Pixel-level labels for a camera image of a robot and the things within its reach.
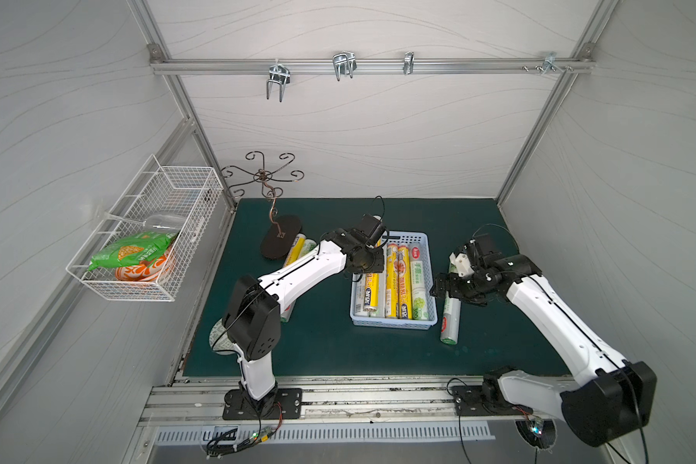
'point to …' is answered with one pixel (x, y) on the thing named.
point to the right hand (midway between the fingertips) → (447, 292)
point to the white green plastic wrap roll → (419, 300)
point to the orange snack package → (142, 272)
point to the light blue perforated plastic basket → (421, 239)
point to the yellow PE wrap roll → (371, 299)
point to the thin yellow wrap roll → (404, 283)
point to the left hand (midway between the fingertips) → (380, 266)
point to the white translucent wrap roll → (360, 293)
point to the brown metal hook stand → (267, 177)
